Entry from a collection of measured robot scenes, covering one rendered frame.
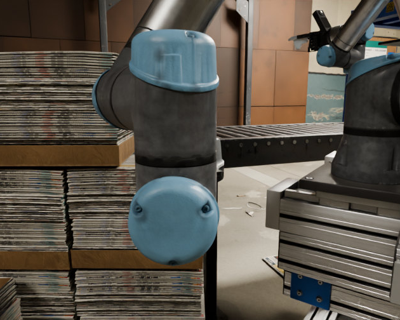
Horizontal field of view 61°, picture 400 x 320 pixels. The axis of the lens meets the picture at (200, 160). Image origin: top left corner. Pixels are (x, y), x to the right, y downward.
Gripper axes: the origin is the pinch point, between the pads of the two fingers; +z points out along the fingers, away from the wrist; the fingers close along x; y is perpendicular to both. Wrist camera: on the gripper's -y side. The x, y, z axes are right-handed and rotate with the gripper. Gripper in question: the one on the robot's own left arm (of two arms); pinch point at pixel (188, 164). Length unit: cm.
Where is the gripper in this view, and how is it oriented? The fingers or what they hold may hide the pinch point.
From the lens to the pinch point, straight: 61.8
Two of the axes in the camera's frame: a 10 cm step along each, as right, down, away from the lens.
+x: -10.0, 0.0, 0.0
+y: 0.0, -9.8, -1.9
